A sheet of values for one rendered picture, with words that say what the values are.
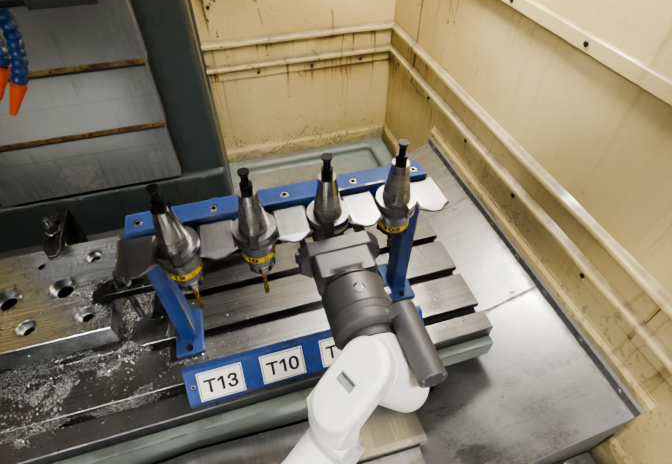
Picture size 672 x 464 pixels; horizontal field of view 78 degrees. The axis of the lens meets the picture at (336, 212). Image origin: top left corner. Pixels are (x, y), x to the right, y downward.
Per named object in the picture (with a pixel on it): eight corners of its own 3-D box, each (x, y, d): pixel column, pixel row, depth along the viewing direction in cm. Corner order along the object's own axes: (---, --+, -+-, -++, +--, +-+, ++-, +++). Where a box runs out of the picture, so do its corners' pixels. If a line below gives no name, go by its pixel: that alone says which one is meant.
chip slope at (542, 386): (583, 453, 94) (644, 411, 75) (275, 568, 80) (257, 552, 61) (418, 194, 153) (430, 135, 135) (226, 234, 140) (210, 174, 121)
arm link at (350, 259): (378, 216, 60) (411, 283, 52) (374, 258, 67) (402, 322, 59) (292, 235, 57) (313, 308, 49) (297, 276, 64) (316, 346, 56)
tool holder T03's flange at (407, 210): (405, 191, 69) (407, 180, 67) (420, 216, 65) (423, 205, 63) (369, 199, 68) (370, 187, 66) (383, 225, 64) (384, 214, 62)
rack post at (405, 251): (415, 297, 90) (439, 197, 68) (391, 303, 88) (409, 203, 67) (397, 262, 96) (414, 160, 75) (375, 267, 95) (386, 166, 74)
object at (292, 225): (315, 239, 61) (315, 235, 60) (279, 247, 59) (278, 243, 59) (304, 206, 65) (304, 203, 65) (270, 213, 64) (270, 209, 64)
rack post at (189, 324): (206, 352, 81) (160, 256, 60) (177, 360, 80) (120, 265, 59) (202, 309, 88) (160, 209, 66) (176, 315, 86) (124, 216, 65)
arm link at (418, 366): (357, 344, 60) (386, 426, 52) (315, 322, 52) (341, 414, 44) (424, 304, 57) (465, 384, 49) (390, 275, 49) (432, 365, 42)
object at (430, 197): (452, 209, 65) (453, 205, 64) (421, 216, 64) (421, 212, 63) (432, 180, 70) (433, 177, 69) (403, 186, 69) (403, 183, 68)
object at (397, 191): (403, 184, 66) (409, 150, 62) (415, 203, 63) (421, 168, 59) (377, 190, 65) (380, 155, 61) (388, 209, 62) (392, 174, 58)
